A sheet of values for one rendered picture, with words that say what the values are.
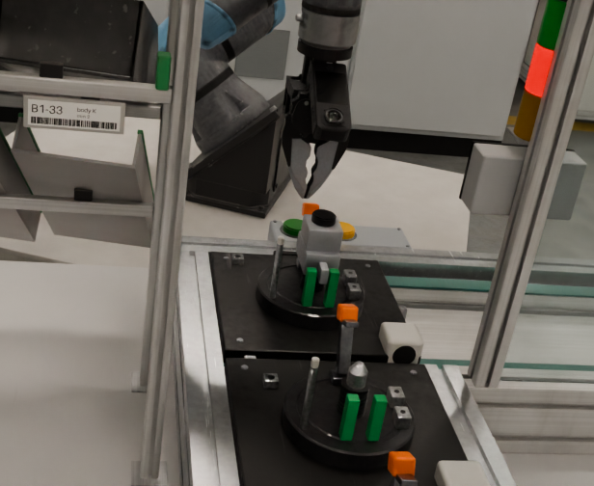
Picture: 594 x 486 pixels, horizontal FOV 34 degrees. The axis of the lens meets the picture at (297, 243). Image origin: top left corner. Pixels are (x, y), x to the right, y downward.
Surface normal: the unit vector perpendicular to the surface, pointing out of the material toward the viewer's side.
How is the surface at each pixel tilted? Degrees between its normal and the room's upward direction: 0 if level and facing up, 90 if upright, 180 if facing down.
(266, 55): 90
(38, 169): 135
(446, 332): 0
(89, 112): 90
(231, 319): 0
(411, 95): 90
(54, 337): 0
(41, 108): 90
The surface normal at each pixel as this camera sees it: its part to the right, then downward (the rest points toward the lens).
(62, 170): -0.12, 0.94
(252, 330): 0.14, -0.88
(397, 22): 0.15, 0.47
